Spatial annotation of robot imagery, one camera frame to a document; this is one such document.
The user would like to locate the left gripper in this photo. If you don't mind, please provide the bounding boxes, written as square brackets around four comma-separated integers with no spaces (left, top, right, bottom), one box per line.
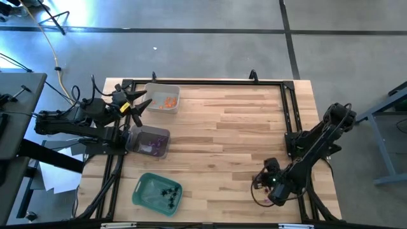
[111,83,153,127]

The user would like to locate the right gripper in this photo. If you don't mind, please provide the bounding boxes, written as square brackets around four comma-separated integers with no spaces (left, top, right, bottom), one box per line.
[253,173,289,207]

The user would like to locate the beige plastic bin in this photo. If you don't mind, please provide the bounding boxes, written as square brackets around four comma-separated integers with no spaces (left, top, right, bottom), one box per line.
[142,83,181,115]

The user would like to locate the green plastic bin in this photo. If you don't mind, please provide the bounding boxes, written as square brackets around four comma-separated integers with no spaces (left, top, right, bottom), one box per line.
[132,172,184,218]

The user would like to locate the clear grey plastic bin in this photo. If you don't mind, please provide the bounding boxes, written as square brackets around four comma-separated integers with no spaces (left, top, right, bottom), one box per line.
[125,125,172,159]

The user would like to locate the black support beam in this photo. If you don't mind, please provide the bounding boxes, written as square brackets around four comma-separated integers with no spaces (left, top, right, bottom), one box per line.
[17,138,85,174]

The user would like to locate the white paper sheets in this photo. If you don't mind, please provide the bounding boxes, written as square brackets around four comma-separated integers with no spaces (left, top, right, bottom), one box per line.
[38,146,84,195]

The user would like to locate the dark grey desk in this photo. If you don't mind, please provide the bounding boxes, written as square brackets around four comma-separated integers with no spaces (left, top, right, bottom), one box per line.
[0,72,48,162]

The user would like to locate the black tripod stand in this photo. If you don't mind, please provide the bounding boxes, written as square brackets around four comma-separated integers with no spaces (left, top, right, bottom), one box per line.
[9,0,71,36]

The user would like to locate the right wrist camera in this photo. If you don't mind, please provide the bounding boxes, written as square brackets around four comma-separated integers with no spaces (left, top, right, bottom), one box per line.
[265,158,282,175]

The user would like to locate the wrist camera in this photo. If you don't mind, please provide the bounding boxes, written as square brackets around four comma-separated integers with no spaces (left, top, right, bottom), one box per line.
[84,97,111,124]
[265,158,282,175]

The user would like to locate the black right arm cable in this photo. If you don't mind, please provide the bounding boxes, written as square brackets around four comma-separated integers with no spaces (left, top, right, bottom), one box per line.
[250,167,308,208]

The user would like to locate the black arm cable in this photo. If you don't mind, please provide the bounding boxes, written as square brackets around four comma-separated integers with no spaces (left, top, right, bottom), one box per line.
[250,167,308,208]
[70,74,117,111]

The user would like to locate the silver metal bracket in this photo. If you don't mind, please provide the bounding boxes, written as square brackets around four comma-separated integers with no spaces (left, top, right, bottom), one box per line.
[100,222,137,229]
[279,223,315,229]

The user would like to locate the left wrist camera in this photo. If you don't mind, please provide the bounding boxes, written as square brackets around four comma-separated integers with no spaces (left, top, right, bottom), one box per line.
[84,97,111,124]

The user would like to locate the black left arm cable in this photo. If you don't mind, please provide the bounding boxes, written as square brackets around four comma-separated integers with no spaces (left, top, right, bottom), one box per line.
[70,74,117,111]

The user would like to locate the black aluminium rig frame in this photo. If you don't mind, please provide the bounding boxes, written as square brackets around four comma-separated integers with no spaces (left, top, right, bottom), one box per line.
[76,69,344,223]

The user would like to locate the yellow power cable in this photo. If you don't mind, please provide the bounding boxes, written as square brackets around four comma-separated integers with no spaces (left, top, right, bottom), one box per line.
[18,0,76,102]

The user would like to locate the blue-grey desk frame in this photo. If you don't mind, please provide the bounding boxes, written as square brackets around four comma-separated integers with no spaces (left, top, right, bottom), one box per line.
[355,81,407,187]

